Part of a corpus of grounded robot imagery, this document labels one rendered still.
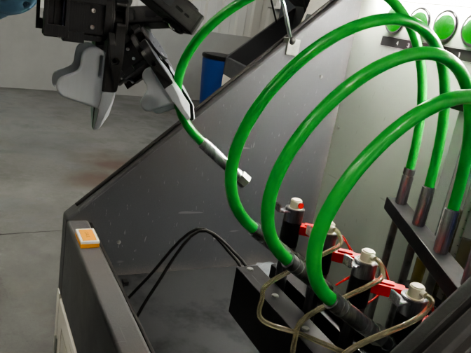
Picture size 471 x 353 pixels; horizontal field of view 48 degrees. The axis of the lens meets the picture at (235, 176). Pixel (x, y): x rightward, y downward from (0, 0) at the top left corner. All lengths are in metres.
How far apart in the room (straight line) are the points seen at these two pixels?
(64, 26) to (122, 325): 0.37
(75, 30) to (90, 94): 0.07
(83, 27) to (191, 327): 0.56
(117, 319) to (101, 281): 0.10
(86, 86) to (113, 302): 0.31
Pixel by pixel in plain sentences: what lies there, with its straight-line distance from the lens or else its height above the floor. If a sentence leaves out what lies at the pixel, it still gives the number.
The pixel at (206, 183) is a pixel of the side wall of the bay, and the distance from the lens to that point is 1.04.
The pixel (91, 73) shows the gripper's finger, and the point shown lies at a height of 1.26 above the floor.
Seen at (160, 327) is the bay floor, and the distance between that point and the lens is 0.93.
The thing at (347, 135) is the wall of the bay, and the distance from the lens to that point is 1.12.
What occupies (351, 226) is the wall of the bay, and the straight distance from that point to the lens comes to 1.11.
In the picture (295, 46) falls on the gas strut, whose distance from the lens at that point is 1.05.
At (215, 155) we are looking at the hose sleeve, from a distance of 0.80.
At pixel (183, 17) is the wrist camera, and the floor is 1.33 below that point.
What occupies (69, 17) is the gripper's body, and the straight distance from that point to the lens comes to 0.56.
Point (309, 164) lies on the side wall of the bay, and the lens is 1.15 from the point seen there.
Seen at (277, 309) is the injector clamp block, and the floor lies 0.98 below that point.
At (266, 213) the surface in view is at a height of 1.16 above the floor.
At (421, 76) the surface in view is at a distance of 0.84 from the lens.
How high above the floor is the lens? 1.35
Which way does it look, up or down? 17 degrees down
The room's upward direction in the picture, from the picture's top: 10 degrees clockwise
